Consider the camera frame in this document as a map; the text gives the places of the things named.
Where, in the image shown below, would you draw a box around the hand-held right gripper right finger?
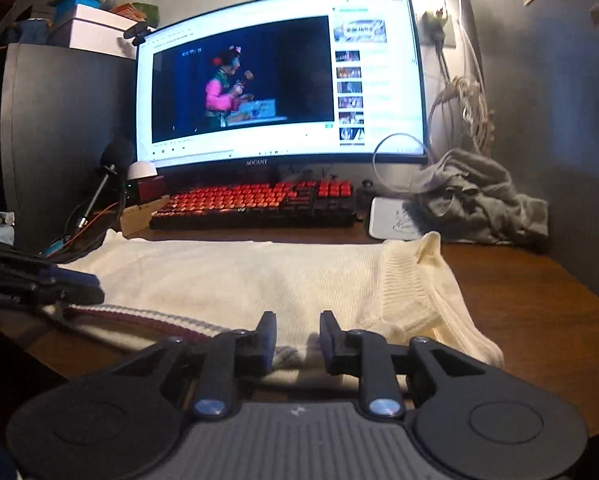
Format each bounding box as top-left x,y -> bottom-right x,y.
320,311 -> 485,418

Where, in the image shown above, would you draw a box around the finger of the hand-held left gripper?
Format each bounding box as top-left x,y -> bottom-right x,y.
24,287 -> 105,308
0,245 -> 102,292

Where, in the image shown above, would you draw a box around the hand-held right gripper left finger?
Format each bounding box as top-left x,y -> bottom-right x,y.
112,311 -> 277,418

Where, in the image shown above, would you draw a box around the cream knit vest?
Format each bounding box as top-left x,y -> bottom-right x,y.
54,229 -> 505,391

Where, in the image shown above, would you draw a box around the brown cardboard box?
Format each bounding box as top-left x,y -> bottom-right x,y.
119,195 -> 172,238

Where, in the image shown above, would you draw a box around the dark red box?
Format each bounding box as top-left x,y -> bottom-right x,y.
136,176 -> 166,200

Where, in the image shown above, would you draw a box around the white dome lamp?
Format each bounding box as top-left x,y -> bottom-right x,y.
126,161 -> 159,182

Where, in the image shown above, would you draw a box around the black microphone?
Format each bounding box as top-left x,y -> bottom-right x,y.
76,139 -> 136,231

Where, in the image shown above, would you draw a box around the white mouse pad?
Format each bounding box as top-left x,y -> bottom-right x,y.
368,196 -> 437,242

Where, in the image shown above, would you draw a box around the red backlit keyboard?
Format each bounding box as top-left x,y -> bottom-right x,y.
149,179 -> 359,231

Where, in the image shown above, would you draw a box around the curved computer monitor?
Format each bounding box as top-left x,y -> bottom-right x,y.
135,0 -> 429,181

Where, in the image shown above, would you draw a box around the grey crumpled garment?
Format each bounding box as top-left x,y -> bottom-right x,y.
413,149 -> 550,251

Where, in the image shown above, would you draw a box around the white cardboard box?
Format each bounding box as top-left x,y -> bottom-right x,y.
49,19 -> 140,61
72,3 -> 137,26

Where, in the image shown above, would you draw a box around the dark blue bag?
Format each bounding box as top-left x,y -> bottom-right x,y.
2,15 -> 55,46

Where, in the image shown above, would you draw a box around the black webcam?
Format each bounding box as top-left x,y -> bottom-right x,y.
123,22 -> 156,46

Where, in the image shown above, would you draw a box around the teal box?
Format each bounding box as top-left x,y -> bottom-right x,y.
54,0 -> 105,21

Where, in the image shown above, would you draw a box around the green orange box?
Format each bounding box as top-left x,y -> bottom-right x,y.
110,2 -> 160,23

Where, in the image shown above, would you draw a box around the orange cable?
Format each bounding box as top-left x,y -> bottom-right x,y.
44,200 -> 125,256

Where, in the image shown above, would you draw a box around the black microphone cable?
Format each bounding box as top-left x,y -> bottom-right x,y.
64,180 -> 130,261

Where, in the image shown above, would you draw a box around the white looped cable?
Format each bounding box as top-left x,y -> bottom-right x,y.
373,132 -> 430,196

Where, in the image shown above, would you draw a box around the white coiled cables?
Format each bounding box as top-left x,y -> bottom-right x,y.
427,75 -> 497,158

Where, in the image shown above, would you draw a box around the white cable bundle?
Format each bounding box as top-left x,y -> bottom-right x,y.
449,0 -> 495,156

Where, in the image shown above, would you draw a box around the wall power outlet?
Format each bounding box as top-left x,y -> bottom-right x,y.
419,2 -> 453,51

